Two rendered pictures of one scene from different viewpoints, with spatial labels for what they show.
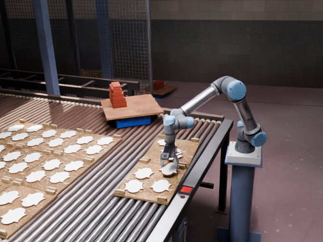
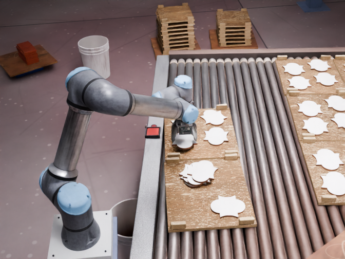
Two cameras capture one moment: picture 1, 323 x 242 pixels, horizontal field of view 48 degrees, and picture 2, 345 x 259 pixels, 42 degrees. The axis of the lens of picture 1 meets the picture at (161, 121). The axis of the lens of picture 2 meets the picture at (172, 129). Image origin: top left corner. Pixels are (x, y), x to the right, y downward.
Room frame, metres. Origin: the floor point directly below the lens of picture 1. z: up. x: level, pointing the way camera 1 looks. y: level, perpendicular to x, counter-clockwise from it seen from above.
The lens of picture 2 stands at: (3.67, -0.66, 2.30)
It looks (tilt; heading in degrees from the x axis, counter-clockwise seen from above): 36 degrees down; 161
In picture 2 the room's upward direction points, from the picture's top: 3 degrees counter-clockwise
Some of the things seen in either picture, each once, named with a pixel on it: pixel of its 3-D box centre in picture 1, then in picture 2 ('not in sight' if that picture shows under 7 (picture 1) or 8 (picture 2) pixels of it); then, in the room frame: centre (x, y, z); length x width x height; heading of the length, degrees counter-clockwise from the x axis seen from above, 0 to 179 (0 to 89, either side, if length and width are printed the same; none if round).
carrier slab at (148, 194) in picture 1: (152, 181); (199, 132); (2.00, 0.07, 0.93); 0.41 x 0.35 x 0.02; 161
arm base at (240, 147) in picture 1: (244, 142); (79, 226); (2.42, -0.62, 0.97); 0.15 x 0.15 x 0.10
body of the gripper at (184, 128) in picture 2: (170, 147); (184, 119); (2.11, -0.05, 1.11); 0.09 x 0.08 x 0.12; 161
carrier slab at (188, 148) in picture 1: (171, 151); (206, 191); (2.39, -0.07, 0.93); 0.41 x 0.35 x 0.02; 162
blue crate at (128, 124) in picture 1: (130, 114); not in sight; (3.05, 0.28, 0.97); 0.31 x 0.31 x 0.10; 14
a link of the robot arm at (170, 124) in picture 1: (169, 125); (183, 89); (2.10, -0.05, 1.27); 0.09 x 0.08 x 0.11; 107
